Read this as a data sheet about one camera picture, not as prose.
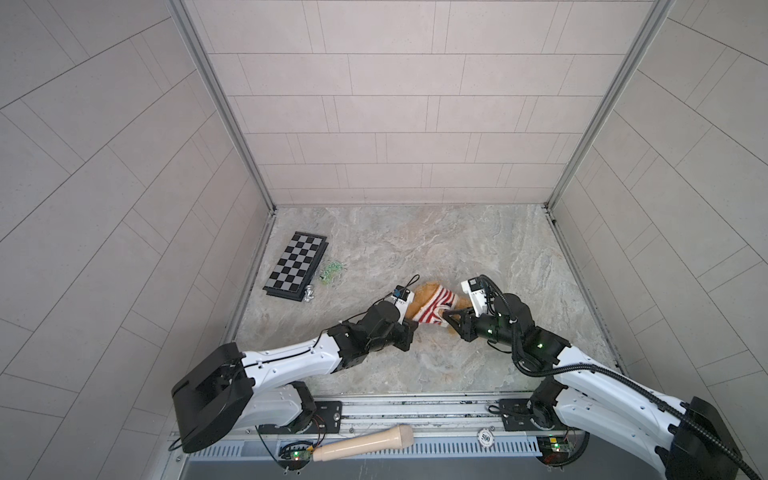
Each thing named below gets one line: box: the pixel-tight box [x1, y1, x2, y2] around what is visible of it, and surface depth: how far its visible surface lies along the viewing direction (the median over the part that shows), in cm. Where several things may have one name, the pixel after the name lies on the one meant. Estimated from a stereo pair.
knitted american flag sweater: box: [414, 285, 459, 325], surface depth 78 cm
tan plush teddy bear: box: [405, 282, 473, 320], surface depth 80 cm
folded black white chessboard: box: [262, 231, 329, 302], surface depth 96 cm
